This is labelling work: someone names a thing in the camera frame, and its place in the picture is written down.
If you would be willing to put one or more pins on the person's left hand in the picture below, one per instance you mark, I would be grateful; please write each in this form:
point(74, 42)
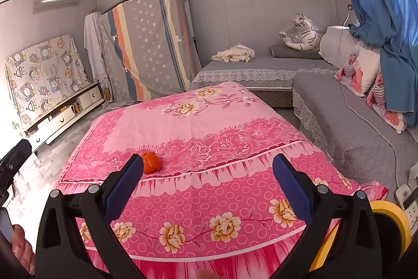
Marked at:
point(24, 249)

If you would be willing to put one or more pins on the grey sofa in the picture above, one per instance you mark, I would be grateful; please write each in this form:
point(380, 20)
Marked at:
point(261, 65)

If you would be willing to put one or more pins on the cartoon printed cloth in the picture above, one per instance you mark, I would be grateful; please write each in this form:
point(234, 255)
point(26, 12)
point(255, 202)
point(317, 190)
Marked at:
point(42, 76)

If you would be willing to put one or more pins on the pink floral blanket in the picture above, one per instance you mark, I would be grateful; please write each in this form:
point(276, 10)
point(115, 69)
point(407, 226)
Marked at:
point(212, 122)

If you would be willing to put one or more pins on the yellow rimmed bin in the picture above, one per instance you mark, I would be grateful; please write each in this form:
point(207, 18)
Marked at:
point(401, 223)

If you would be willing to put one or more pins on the grey hanging cloth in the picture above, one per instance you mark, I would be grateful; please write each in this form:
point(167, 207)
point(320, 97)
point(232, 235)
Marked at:
point(94, 43)

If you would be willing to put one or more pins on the cream cloth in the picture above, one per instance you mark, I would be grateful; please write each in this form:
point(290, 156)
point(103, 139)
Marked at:
point(233, 53)

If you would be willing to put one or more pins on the white tiger plush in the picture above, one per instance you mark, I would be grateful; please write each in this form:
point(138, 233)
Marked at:
point(302, 34)

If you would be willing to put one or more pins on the white lace cushion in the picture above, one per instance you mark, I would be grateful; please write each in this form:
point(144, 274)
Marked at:
point(336, 43)

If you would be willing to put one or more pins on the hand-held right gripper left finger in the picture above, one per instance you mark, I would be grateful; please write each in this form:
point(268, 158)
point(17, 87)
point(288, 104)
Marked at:
point(125, 184)

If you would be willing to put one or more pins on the orange cloth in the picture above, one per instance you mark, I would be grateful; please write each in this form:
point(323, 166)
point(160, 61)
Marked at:
point(152, 163)

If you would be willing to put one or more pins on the striped cloth wardrobe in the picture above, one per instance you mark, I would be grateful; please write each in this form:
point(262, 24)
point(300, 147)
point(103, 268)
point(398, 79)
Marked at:
point(147, 43)

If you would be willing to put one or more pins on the white power strip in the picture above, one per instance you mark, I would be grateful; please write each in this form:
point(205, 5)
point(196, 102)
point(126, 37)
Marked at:
point(406, 200)

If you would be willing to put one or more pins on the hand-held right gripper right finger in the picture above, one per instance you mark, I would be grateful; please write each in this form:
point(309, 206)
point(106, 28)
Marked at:
point(290, 187)

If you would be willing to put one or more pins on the grey pillow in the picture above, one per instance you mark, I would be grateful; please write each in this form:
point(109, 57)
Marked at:
point(290, 52)

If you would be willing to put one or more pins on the white TV cabinet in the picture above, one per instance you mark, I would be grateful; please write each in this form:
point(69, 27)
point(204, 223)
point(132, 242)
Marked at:
point(65, 117)

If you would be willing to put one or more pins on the baby print pillow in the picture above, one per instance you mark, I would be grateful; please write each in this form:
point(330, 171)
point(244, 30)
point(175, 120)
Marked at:
point(382, 96)
point(354, 69)

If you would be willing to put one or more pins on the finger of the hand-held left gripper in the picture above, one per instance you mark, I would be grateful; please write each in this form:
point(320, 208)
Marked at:
point(14, 164)

